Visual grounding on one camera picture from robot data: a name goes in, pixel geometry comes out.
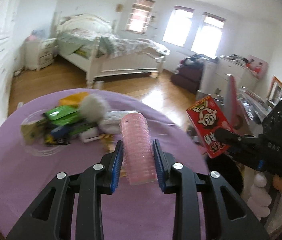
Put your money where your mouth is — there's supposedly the grey study desk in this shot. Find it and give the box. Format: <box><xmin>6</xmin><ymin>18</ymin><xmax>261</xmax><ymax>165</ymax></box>
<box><xmin>237</xmin><ymin>87</ymin><xmax>272</xmax><ymax>125</ymax></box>

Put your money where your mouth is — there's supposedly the pink plush toy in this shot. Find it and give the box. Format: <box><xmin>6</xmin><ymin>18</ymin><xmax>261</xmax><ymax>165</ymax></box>
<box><xmin>25</xmin><ymin>35</ymin><xmax>37</xmax><ymax>42</ymax></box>

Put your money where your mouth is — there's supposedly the middle window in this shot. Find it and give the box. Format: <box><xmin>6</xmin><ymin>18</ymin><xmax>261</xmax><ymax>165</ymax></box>
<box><xmin>162</xmin><ymin>5</ymin><xmax>195</xmax><ymax>47</ymax></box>

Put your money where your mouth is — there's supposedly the white dresser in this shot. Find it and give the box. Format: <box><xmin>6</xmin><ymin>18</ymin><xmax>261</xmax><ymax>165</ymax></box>
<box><xmin>199</xmin><ymin>57</ymin><xmax>258</xmax><ymax>98</ymax></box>

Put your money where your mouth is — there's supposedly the right window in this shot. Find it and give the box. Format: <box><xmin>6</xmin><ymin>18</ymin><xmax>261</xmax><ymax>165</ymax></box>
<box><xmin>191</xmin><ymin>12</ymin><xmax>226</xmax><ymax>58</ymax></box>

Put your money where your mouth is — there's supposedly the beige triangular wrapper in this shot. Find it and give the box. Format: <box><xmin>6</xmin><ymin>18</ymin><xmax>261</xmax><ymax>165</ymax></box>
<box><xmin>20</xmin><ymin>120</ymin><xmax>46</xmax><ymax>145</ymax></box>

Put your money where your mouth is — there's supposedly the left window with blind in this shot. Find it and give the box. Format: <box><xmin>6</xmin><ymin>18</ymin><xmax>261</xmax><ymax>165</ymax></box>
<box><xmin>125</xmin><ymin>0</ymin><xmax>155</xmax><ymax>35</ymax></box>

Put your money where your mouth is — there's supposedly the red milk carton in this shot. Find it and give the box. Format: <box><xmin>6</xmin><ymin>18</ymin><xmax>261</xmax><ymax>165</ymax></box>
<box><xmin>186</xmin><ymin>95</ymin><xmax>233</xmax><ymax>159</ymax></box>

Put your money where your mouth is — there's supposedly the right white gloved hand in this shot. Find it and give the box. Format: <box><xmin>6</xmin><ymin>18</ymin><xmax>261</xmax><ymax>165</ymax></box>
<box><xmin>247</xmin><ymin>172</ymin><xmax>282</xmax><ymax>234</ymax></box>

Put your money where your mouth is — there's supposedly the floral quilt bedding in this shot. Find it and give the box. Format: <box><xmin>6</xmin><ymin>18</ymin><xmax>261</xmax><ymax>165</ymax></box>
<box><xmin>57</xmin><ymin>28</ymin><xmax>170</xmax><ymax>59</ymax></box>

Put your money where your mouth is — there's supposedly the dark blue wrapper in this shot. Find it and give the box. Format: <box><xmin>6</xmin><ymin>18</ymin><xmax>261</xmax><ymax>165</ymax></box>
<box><xmin>44</xmin><ymin>126</ymin><xmax>70</xmax><ymax>146</ymax></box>

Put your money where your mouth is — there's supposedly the white tissue paper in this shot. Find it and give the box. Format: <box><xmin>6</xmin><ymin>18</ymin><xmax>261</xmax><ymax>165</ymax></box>
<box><xmin>98</xmin><ymin>111</ymin><xmax>130</xmax><ymax>134</ymax></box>

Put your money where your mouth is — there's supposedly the white fluffy ball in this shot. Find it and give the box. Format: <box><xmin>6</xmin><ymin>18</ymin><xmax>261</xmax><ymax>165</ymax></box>
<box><xmin>78</xmin><ymin>93</ymin><xmax>109</xmax><ymax>122</ymax></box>

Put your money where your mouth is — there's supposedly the white nightstand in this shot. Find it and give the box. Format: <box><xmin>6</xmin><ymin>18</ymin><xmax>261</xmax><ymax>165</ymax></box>
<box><xmin>25</xmin><ymin>38</ymin><xmax>57</xmax><ymax>70</ymax></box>

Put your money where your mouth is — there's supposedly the yellow snack bag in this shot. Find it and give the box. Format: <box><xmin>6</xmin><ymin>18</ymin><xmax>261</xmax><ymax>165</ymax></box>
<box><xmin>58</xmin><ymin>92</ymin><xmax>89</xmax><ymax>108</ymax></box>

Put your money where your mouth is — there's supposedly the dark red armchair with clothes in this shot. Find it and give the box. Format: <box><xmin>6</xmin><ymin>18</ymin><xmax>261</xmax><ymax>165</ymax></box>
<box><xmin>170</xmin><ymin>54</ymin><xmax>206</xmax><ymax>94</ymax></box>

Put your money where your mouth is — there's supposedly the pink hair roller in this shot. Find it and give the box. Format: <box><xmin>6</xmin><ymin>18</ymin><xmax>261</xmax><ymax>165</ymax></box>
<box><xmin>120</xmin><ymin>112</ymin><xmax>157</xmax><ymax>186</ymax></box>

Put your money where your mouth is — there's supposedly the green white drink carton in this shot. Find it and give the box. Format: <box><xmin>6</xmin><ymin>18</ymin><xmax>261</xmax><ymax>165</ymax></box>
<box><xmin>44</xmin><ymin>122</ymin><xmax>97</xmax><ymax>142</ymax></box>

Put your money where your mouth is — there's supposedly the white bed frame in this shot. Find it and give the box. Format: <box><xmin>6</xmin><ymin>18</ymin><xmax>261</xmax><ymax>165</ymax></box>
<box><xmin>54</xmin><ymin>14</ymin><xmax>167</xmax><ymax>87</ymax></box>

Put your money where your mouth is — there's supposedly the green snack wrapper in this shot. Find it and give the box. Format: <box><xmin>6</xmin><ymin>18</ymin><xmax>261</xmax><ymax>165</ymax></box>
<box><xmin>43</xmin><ymin>105</ymin><xmax>82</xmax><ymax>126</ymax></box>

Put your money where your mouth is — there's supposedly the purple round tablecloth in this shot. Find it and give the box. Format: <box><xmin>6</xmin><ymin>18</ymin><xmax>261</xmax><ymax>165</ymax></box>
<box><xmin>0</xmin><ymin>90</ymin><xmax>208</xmax><ymax>239</ymax></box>

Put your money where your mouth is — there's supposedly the pink grey desk chair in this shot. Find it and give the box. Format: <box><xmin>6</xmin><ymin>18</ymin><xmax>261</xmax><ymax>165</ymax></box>
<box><xmin>216</xmin><ymin>75</ymin><xmax>245</xmax><ymax>135</ymax></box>

